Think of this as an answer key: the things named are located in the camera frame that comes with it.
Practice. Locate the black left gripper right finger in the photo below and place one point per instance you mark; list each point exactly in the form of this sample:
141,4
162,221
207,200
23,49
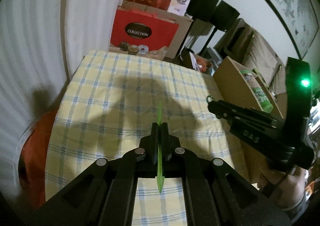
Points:
169,144

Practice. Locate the white pink paper bag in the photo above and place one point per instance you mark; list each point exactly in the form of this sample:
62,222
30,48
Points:
178,7

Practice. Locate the open cardboard storage box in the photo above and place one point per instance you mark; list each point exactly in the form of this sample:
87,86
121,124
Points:
232,85

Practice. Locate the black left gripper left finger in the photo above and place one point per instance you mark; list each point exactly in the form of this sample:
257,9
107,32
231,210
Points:
149,162

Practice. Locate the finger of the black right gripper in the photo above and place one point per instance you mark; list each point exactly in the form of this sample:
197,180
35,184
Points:
230,111

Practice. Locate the green snack canister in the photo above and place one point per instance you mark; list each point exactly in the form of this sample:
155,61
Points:
257,90

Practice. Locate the right hand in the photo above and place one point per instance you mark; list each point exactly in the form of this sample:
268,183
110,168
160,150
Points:
291,187

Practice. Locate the framed ink painting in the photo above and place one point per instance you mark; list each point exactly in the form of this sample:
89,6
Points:
299,19

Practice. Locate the black speaker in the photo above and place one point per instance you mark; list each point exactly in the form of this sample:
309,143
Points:
201,9
224,16

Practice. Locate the black speaker right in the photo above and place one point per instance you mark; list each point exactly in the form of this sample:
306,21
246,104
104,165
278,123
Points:
224,16

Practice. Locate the red collection gift bag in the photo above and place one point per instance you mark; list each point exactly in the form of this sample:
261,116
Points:
137,28

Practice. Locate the yellow checkered cloth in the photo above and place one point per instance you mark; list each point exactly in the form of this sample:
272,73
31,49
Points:
111,103

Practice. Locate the brown cardboard box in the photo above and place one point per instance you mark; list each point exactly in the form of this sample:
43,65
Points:
183,24

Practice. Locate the black speaker left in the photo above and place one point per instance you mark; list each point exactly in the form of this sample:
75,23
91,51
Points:
201,9

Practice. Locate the brown sofa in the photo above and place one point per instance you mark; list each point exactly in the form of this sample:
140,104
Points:
247,46

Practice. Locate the white curtain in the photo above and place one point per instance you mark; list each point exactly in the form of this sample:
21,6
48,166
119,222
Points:
42,45

